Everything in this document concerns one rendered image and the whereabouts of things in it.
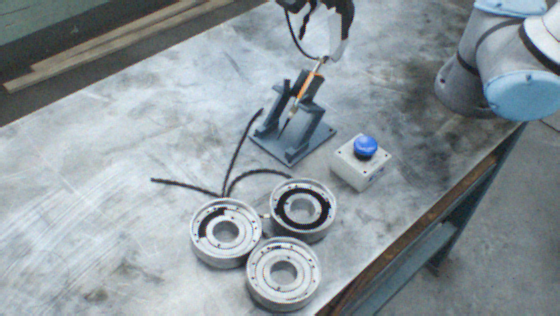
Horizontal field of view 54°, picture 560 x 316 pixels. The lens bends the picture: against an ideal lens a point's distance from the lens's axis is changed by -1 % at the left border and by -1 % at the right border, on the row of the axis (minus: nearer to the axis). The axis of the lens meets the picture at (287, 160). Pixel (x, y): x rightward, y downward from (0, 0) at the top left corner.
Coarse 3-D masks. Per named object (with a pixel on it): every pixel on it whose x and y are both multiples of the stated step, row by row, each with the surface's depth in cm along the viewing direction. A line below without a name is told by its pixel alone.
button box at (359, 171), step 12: (348, 144) 93; (336, 156) 92; (348, 156) 92; (360, 156) 91; (372, 156) 92; (384, 156) 92; (336, 168) 94; (348, 168) 91; (360, 168) 90; (372, 168) 90; (384, 168) 94; (348, 180) 93; (360, 180) 90; (372, 180) 93; (360, 192) 92
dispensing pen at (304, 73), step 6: (324, 54) 91; (318, 60) 90; (324, 60) 90; (318, 66) 91; (300, 72) 91; (306, 72) 90; (300, 78) 91; (306, 78) 90; (294, 84) 91; (300, 84) 91; (294, 90) 91; (300, 90) 91; (294, 102) 93; (294, 108) 93; (288, 114) 94; (294, 114) 94; (288, 120) 94; (282, 132) 95
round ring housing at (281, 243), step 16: (272, 240) 80; (288, 240) 81; (256, 256) 79; (288, 256) 80; (304, 256) 80; (272, 272) 81; (320, 272) 77; (256, 288) 75; (272, 288) 76; (288, 288) 76; (272, 304) 75; (288, 304) 74; (304, 304) 76
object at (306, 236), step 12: (288, 180) 88; (300, 180) 88; (312, 180) 88; (276, 192) 87; (324, 192) 88; (276, 204) 86; (288, 204) 86; (300, 204) 88; (312, 204) 87; (336, 204) 85; (276, 216) 83; (288, 216) 84; (312, 216) 85; (276, 228) 84; (288, 228) 82; (324, 228) 82; (300, 240) 83; (312, 240) 83
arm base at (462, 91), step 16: (448, 64) 109; (464, 64) 103; (448, 80) 107; (464, 80) 104; (480, 80) 103; (448, 96) 108; (464, 96) 105; (480, 96) 104; (464, 112) 107; (480, 112) 106
